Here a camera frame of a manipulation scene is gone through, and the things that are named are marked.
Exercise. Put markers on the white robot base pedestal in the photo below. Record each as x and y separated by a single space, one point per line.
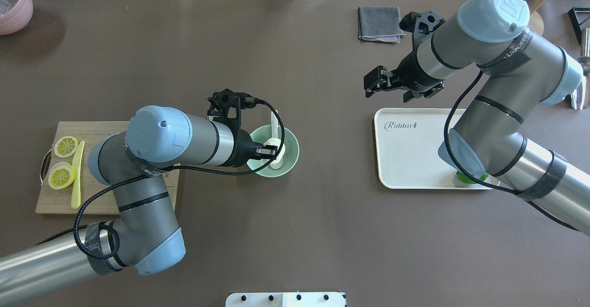
287 299

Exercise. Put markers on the yellow plastic knife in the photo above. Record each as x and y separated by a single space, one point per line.
76 194

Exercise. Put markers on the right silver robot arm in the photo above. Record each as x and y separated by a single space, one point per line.
518 70

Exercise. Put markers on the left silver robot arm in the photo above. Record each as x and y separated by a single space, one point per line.
146 235

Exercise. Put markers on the metal scoop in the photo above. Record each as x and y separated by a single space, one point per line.
580 98

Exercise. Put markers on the grey folded cloth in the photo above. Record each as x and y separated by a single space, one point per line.
379 24

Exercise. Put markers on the mint green bowl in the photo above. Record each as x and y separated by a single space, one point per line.
289 159

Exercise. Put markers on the cream rectangular serving tray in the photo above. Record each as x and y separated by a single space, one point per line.
406 143

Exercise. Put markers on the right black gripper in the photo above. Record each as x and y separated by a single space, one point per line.
411 75

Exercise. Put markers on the single lemon slice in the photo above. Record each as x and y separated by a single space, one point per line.
65 146

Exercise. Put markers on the white ceramic spoon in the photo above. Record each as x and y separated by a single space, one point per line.
274 140

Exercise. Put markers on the pink ribbed bowl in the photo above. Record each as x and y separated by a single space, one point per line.
16 18

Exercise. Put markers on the bamboo cutting board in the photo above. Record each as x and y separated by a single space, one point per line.
52 201

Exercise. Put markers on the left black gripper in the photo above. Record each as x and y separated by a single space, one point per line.
243 152

